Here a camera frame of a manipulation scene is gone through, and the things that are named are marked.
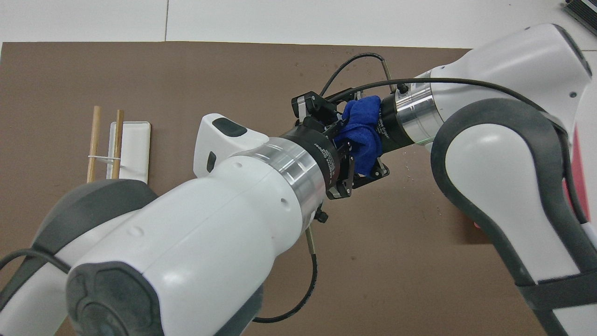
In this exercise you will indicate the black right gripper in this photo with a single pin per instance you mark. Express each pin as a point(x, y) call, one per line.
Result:
point(394, 123)

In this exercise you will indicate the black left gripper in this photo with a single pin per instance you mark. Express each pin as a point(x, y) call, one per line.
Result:
point(326, 158)

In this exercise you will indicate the blue towel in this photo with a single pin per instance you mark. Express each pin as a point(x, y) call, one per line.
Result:
point(361, 130)

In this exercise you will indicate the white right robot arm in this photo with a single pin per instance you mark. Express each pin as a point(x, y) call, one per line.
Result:
point(503, 154)

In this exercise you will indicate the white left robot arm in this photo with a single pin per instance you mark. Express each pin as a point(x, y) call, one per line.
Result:
point(196, 242)

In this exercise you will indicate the brown table mat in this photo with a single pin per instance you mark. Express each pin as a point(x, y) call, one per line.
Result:
point(186, 79)

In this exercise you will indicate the pink plastic bin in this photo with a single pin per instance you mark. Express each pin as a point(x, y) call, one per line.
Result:
point(575, 154)

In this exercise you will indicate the white rack base tray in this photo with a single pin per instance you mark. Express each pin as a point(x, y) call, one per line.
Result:
point(136, 144)

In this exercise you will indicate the wooden rod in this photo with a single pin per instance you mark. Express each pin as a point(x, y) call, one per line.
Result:
point(119, 133)
point(95, 130)

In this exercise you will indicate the grey ribbed device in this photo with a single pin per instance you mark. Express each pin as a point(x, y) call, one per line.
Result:
point(583, 9)

